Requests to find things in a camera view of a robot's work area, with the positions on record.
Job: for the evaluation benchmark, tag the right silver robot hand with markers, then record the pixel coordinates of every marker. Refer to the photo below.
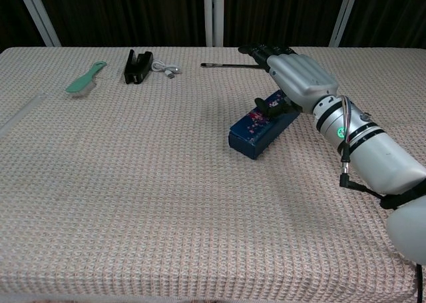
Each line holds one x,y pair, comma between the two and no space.
299,76

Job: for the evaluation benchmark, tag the blue-edged grey tray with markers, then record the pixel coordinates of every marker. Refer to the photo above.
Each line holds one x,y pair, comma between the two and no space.
253,136

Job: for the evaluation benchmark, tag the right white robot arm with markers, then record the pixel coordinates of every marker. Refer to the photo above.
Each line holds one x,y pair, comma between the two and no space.
376,156

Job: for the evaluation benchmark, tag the black knife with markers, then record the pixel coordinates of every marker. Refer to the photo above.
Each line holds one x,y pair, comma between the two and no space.
229,65

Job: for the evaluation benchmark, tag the small white clip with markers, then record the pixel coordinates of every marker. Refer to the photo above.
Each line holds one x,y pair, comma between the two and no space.
170,73

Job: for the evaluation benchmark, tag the black plastic holder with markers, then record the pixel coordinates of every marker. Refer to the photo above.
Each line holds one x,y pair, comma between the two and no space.
133,73

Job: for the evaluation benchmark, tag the dark pleated curtain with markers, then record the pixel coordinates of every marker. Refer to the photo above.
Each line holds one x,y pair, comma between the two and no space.
133,13

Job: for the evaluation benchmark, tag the beige waffle tablecloth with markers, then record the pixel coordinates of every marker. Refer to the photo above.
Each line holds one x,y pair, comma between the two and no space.
149,199

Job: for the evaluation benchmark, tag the green plastic brush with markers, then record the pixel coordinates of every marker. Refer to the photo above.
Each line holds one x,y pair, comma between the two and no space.
83,81

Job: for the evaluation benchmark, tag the clear plastic tube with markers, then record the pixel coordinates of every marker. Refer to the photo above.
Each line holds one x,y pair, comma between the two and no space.
20,115

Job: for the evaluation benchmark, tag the white frame post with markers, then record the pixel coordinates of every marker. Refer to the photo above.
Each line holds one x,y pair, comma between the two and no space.
214,16
40,16
344,16

